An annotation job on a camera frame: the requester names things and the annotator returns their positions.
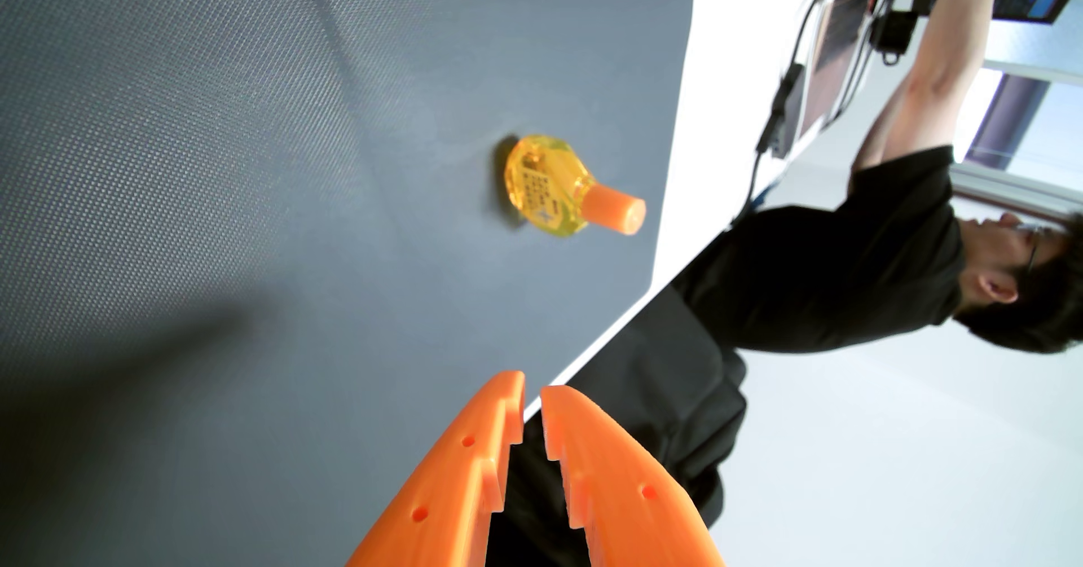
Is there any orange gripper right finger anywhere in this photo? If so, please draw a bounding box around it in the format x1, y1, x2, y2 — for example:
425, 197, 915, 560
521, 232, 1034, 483
540, 385, 727, 567

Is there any yellow eyedrops bottle orange cap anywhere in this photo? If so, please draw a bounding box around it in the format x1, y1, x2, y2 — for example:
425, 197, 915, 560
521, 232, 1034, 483
504, 134, 648, 238

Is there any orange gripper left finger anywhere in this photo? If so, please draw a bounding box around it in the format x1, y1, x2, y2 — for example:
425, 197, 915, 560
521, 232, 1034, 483
347, 371, 526, 567

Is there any black bag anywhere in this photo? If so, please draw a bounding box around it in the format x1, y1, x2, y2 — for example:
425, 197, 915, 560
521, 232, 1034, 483
486, 283, 747, 567

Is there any grey textured mat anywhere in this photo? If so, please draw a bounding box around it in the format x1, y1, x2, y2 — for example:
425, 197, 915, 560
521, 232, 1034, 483
0, 0, 699, 567

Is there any black clamp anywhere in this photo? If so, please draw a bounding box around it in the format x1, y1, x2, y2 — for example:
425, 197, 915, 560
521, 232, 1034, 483
870, 8, 920, 66

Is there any silver laptop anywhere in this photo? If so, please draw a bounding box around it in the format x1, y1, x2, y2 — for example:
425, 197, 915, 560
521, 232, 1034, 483
795, 0, 885, 140

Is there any black cable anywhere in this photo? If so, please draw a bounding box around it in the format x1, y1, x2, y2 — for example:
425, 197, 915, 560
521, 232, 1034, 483
732, 0, 839, 225

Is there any person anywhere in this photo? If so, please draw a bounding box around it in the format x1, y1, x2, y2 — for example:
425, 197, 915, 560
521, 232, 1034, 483
672, 146, 1083, 355

